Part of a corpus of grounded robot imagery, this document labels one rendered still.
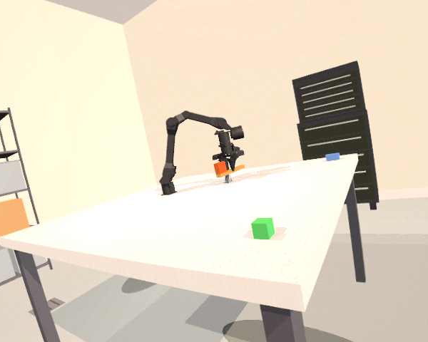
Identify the orange rectangular bar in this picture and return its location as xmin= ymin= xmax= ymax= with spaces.
xmin=213 ymin=161 xmax=245 ymax=177

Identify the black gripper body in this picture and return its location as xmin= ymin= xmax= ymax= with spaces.
xmin=212 ymin=141 xmax=245 ymax=160

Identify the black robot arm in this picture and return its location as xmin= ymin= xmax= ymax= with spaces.
xmin=159 ymin=110 xmax=245 ymax=196

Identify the green cube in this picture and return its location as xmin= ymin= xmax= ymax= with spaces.
xmin=251 ymin=218 xmax=275 ymax=239

